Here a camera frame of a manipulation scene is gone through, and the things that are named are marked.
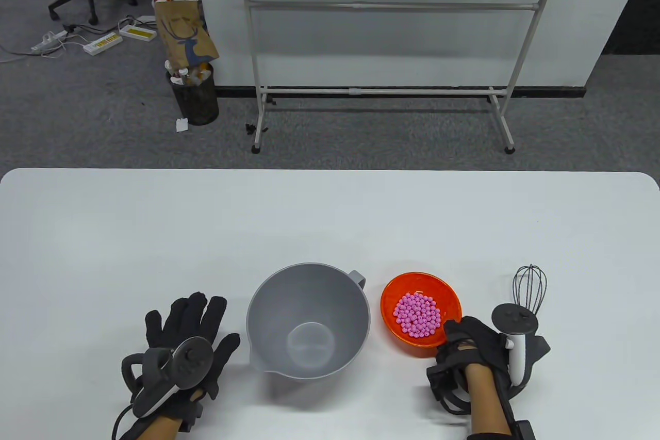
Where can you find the person's right forearm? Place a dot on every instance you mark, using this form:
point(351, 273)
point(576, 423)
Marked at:
point(484, 404)

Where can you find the pile of pink plastic beads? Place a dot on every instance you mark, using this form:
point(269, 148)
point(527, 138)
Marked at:
point(417, 315)

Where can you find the white power strip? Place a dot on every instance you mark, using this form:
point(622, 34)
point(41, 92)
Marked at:
point(47, 42)

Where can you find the orange plastic bowl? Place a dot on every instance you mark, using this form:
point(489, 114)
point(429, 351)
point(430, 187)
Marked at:
point(402, 288)

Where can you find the yellow label power strip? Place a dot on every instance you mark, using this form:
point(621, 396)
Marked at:
point(138, 32)
point(103, 43)

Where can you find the person's left forearm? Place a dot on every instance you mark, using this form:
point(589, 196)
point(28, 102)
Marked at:
point(165, 428)

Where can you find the grey salad bowl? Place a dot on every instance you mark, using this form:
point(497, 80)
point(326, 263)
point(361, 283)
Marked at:
point(289, 306)

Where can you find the black mesh waste bin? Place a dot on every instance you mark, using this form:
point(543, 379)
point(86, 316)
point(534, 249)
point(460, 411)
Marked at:
point(198, 99)

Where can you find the person's left hand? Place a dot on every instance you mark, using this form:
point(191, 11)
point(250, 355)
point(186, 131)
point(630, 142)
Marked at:
point(216, 316)

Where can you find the white paper scrap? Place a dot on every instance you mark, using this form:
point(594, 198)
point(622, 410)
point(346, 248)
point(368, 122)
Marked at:
point(182, 125)

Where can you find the person's right hand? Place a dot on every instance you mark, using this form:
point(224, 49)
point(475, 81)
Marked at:
point(477, 339)

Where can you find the grey left hand controller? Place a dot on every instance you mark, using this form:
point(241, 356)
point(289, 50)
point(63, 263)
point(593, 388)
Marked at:
point(191, 360)

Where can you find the black right wrist band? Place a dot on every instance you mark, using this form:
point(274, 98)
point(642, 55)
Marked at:
point(438, 383)

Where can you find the brown paper bag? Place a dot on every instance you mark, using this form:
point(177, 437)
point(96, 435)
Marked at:
point(183, 30)

